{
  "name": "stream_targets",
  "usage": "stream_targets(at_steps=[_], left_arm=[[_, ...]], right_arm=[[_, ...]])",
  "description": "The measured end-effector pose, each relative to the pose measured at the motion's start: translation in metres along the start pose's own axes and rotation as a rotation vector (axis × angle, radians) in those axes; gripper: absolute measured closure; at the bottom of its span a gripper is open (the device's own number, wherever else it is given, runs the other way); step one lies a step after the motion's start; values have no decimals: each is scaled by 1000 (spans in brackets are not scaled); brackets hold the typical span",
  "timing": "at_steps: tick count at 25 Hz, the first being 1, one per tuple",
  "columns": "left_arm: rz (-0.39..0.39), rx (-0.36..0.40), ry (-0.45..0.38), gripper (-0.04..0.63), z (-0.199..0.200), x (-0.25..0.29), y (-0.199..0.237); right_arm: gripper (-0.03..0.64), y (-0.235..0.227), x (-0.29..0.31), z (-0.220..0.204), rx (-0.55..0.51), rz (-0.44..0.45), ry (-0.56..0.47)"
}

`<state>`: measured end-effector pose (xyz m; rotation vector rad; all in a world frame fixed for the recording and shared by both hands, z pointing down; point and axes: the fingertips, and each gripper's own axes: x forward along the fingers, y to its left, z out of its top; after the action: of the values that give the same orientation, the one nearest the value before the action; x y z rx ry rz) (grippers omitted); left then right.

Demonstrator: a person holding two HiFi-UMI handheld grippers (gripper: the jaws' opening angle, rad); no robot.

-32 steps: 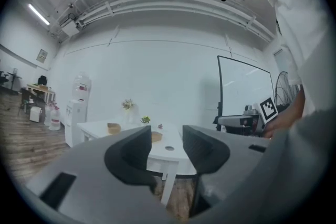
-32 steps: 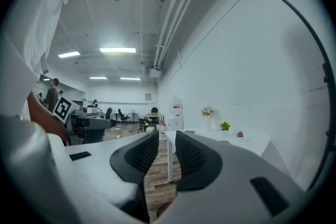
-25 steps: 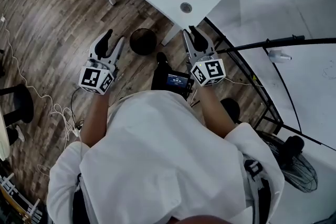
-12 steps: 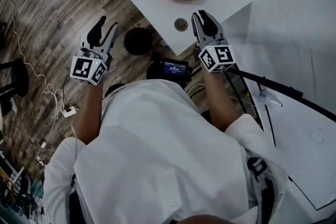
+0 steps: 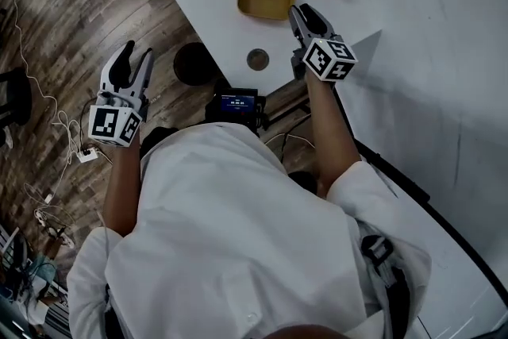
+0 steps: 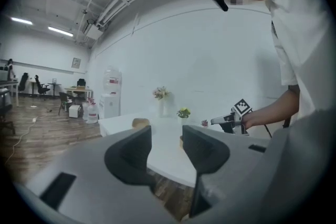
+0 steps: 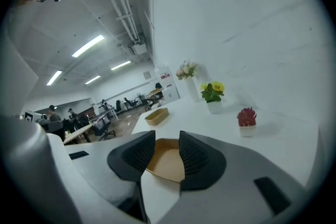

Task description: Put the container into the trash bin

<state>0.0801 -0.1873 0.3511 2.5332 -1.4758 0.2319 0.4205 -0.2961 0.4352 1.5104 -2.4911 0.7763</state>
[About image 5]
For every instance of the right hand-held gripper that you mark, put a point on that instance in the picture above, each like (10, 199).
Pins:
(327, 59)

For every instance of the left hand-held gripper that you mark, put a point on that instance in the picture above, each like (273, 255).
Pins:
(111, 123)

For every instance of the black round bin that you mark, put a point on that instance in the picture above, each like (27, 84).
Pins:
(194, 63)

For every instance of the person's left forearm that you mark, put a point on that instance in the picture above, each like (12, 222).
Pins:
(123, 186)

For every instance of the person's right forearm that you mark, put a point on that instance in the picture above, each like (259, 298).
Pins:
(333, 139)

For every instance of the round metal desk grommet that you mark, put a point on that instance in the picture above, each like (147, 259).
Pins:
(258, 59)

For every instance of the white power strip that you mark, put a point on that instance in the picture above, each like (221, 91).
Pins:
(88, 155)

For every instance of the black device with blue screen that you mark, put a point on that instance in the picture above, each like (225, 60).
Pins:
(238, 103)

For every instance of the black stool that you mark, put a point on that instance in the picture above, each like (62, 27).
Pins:
(18, 95)

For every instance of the person in white coat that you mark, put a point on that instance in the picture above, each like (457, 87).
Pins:
(238, 230)

